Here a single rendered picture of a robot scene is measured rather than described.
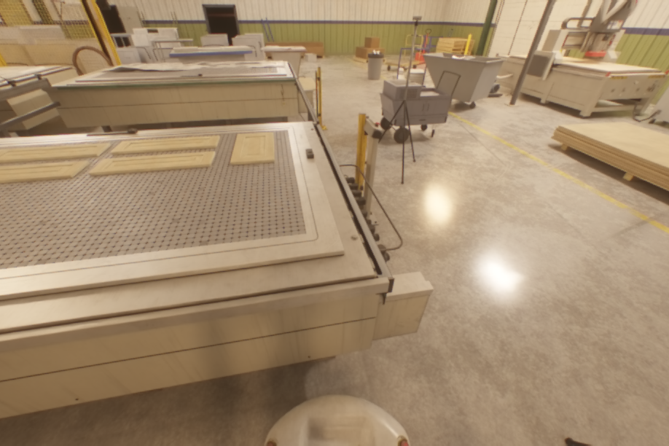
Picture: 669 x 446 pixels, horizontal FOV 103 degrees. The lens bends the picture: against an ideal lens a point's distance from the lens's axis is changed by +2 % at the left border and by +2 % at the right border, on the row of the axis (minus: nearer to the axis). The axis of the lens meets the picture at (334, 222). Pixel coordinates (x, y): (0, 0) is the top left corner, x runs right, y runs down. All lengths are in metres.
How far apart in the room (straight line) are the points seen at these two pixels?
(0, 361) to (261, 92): 4.17
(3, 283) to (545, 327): 2.67
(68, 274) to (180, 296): 0.42
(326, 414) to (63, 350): 0.97
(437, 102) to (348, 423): 4.26
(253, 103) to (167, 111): 1.30
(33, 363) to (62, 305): 0.31
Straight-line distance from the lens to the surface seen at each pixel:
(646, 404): 2.35
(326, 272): 1.00
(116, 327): 1.13
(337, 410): 1.30
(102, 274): 1.25
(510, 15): 14.35
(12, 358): 1.50
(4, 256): 1.60
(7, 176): 2.34
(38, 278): 1.39
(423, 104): 4.61
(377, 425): 1.28
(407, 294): 1.25
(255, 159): 1.77
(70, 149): 2.52
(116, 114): 5.44
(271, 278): 1.01
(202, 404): 1.81
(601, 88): 7.64
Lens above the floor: 1.59
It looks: 37 degrees down
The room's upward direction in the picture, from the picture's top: 1 degrees clockwise
